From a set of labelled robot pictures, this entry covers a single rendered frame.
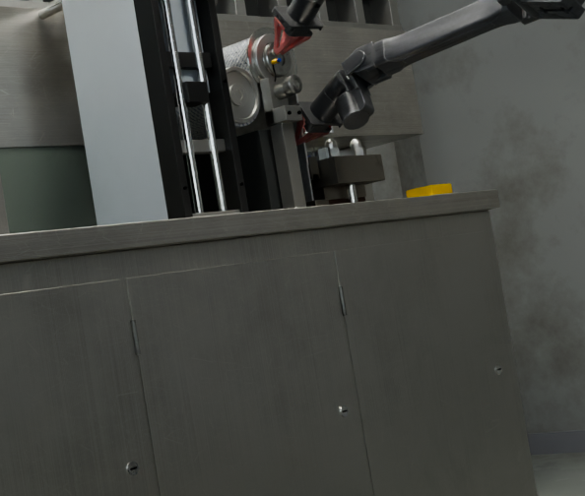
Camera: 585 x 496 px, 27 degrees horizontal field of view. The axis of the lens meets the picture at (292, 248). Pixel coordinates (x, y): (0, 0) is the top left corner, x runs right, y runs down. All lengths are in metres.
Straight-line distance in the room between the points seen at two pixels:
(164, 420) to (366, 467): 0.49
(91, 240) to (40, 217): 0.72
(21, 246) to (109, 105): 0.75
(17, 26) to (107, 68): 0.26
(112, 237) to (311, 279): 0.47
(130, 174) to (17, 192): 0.26
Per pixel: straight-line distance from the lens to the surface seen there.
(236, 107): 2.58
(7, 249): 1.83
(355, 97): 2.57
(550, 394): 4.78
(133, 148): 2.48
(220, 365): 2.09
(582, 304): 4.67
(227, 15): 3.10
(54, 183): 2.66
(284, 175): 2.59
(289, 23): 2.56
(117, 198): 2.53
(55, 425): 1.88
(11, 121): 2.63
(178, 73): 2.33
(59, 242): 1.88
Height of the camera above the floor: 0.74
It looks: 2 degrees up
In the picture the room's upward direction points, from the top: 9 degrees counter-clockwise
